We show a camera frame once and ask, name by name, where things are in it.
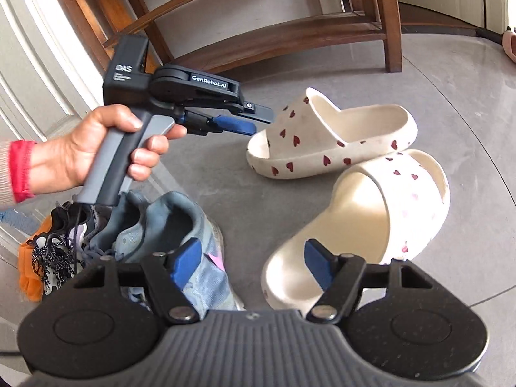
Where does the pink flat shoe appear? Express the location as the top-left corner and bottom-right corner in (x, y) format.
(501, 30), (516, 64)

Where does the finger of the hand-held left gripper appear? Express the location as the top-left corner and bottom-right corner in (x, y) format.
(181, 97), (275, 137)

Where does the person's left hand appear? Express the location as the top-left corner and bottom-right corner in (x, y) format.
(30, 105), (188, 189)

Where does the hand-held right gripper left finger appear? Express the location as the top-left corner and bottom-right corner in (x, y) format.
(91, 239), (202, 325)

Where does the brown wooden shoe rack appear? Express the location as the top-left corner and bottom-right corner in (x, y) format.
(60, 0), (404, 74)

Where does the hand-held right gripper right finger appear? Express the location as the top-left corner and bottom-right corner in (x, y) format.
(304, 240), (416, 325)

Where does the white heart print slipper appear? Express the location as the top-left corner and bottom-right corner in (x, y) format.
(247, 87), (418, 180)
(261, 149), (451, 311)

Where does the white panelled door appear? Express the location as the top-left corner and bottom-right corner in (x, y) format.
(0, 0), (107, 158)

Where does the light blue sneaker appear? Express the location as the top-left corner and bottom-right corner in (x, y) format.
(115, 191), (246, 311)
(86, 190), (152, 259)

